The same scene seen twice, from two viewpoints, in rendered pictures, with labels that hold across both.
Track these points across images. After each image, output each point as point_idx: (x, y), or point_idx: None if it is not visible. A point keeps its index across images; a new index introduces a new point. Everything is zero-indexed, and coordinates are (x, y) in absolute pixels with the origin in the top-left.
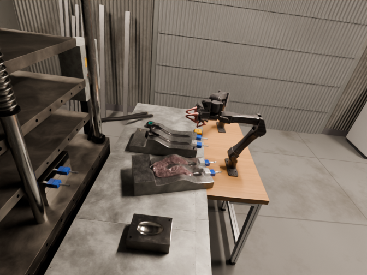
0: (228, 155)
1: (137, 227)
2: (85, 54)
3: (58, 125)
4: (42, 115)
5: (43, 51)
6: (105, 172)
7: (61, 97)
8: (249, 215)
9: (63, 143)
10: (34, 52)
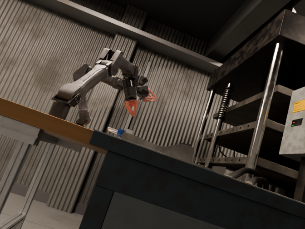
0: (89, 121)
1: None
2: (297, 98)
3: None
4: (229, 130)
5: (250, 98)
6: None
7: (241, 125)
8: (48, 161)
9: (228, 158)
10: (245, 99)
